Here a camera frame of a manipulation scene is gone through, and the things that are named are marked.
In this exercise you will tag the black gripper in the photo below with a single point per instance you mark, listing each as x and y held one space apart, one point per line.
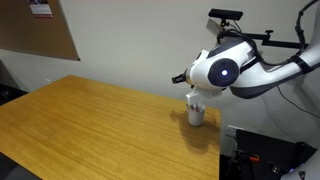
186 77

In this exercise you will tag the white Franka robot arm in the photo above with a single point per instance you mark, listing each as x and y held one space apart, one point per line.
240 71

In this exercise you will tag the white ceramic mug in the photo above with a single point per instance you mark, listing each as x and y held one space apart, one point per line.
195 116

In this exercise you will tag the orange black clamp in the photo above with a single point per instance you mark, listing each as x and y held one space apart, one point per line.
251 157

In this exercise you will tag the black mounting plate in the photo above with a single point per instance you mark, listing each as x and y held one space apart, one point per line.
266 150

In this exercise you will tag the cork pin board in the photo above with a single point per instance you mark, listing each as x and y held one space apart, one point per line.
36 35

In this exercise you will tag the paper poster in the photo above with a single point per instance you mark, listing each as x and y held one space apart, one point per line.
40 8

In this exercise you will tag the white wall socket box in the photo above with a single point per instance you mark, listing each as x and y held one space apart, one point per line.
232 131

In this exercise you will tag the black stereo camera bar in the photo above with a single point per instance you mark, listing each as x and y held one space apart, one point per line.
225 14

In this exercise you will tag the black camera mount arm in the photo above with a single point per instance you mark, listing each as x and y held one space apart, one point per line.
276 42

